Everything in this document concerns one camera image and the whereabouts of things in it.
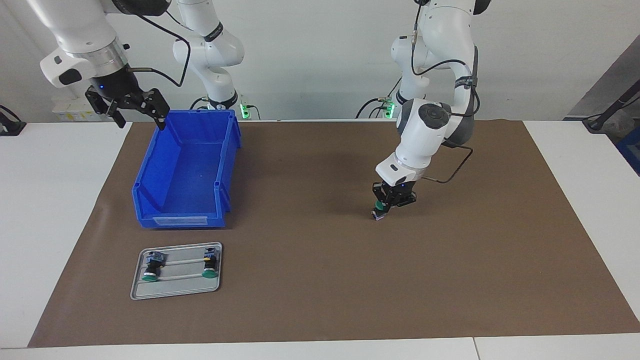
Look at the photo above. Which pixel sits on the brown table mat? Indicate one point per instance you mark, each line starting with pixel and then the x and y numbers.
pixel 375 275

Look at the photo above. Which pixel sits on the grey metal tray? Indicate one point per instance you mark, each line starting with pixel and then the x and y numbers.
pixel 175 289

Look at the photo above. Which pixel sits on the white wall box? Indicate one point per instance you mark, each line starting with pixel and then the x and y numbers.
pixel 70 107

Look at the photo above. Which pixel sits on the blue crate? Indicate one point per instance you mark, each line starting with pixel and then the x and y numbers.
pixel 631 150

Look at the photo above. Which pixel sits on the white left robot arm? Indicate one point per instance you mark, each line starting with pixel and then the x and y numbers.
pixel 420 135

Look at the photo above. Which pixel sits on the green push button switch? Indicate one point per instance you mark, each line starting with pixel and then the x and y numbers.
pixel 380 206
pixel 153 265
pixel 210 264

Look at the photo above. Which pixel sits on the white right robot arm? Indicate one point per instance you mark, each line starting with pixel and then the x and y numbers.
pixel 75 25

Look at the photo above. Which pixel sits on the blue plastic storage bin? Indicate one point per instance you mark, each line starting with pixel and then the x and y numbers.
pixel 195 175

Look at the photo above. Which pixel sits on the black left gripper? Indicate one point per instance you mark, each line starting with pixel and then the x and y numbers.
pixel 397 189

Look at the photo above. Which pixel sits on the black clamp mount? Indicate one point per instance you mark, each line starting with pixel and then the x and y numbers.
pixel 10 125

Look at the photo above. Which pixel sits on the green lit base connector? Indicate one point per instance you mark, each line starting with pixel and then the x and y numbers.
pixel 244 110
pixel 389 109

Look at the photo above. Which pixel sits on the black stand pole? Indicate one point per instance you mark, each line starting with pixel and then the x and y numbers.
pixel 612 107

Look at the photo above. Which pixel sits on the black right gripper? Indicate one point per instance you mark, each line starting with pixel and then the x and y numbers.
pixel 115 82

